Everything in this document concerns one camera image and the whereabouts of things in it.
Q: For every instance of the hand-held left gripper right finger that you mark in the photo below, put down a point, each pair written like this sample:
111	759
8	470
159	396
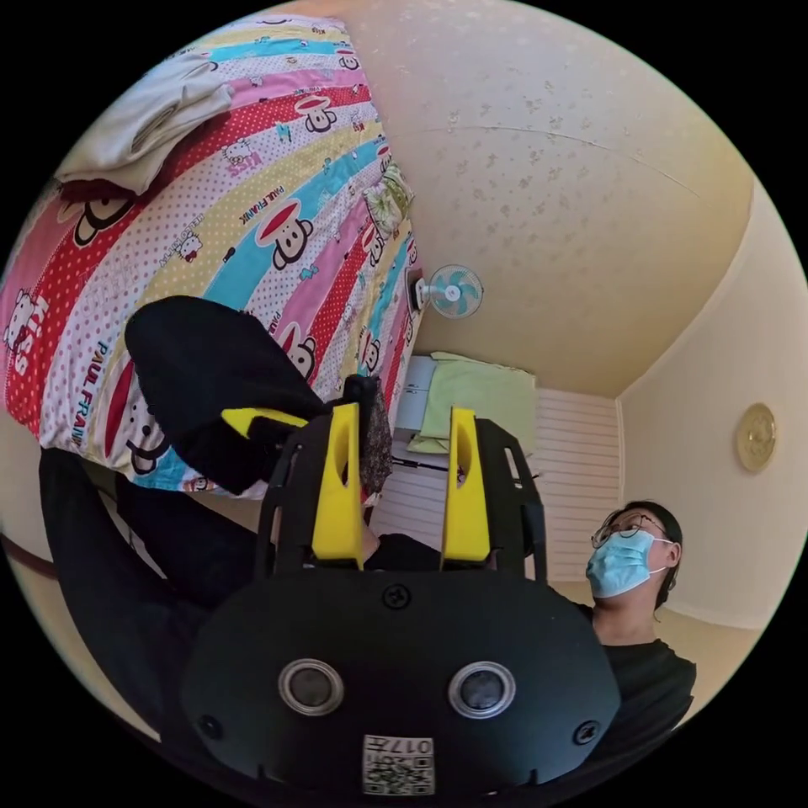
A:
467	505

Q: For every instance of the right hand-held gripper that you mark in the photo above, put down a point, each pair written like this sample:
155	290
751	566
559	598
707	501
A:
274	439

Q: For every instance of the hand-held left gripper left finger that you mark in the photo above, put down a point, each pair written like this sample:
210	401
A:
336	499

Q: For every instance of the black long pants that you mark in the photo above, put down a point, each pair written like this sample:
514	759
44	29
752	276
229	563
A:
189	372

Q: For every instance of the green curtain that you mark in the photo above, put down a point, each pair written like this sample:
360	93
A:
476	398

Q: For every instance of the bed with cartoon printed sheet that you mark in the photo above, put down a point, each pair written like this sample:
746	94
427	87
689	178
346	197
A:
208	227

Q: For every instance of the white and teal fan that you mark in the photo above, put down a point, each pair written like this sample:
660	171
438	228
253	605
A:
451	291

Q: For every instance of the person's body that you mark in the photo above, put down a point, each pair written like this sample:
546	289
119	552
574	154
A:
637	669

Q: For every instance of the floral green pillow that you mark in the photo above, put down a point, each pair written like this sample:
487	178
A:
388	201

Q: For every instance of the pile of clothes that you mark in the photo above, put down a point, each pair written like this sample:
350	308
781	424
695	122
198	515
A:
151	120

